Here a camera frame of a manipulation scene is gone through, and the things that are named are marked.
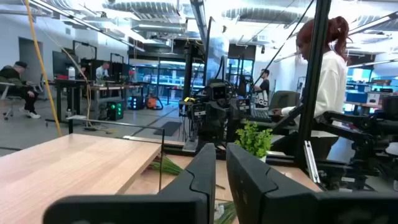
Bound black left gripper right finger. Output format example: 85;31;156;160
226;142;398;224

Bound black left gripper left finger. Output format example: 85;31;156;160
42;142;217;224

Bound grass sprig with white blossoms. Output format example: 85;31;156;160
213;201;238;224
148;154;185;175

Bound green potted plant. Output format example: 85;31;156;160
234;119;274;163

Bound black floor mat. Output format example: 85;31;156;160
152;121;183;137

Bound grey office chair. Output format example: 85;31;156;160
269;90;300;110

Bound orange vacuum cleaner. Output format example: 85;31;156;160
145;94;164;111

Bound person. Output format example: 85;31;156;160
252;68;271;108
269;15;352;162
0;60;41;119
95;61;110;81

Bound black box with blue lights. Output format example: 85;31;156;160
128;95;145;111

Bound black box with green lights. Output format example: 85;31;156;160
106;100;124;121

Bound blue storage bin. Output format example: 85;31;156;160
345;90;368;105

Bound wooden work table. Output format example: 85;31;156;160
89;83;144;110

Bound white box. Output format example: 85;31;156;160
366;92;382;106

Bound black desk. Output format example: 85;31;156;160
52;78;94;123

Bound black monitor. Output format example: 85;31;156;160
52;50;79;77

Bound white chair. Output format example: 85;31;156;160
0;81;22;121

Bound silver metal bracket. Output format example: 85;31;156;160
303;140;322;184

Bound black aluminium table frame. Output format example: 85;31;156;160
161;0;333;170

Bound yellow hanging cable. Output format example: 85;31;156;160
23;0;63;138

